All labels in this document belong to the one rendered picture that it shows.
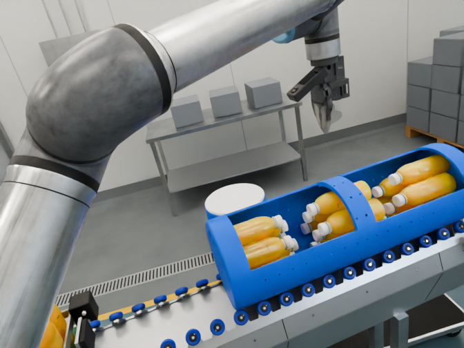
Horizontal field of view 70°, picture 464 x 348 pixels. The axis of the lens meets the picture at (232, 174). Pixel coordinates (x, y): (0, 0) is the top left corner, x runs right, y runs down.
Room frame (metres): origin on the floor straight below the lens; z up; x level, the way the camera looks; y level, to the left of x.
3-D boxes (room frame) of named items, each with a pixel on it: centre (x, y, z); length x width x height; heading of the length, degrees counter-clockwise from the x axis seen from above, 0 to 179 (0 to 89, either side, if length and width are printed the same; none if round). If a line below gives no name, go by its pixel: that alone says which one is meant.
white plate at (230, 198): (1.35, 0.01, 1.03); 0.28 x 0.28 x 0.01
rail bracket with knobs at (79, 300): (0.92, 0.61, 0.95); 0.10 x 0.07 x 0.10; 13
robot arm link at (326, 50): (0.93, -0.31, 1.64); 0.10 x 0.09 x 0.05; 13
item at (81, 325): (0.74, 0.52, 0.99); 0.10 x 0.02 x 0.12; 13
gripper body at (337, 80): (0.93, -0.32, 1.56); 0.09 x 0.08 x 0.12; 103
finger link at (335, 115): (0.92, -0.32, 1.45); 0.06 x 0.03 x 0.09; 103
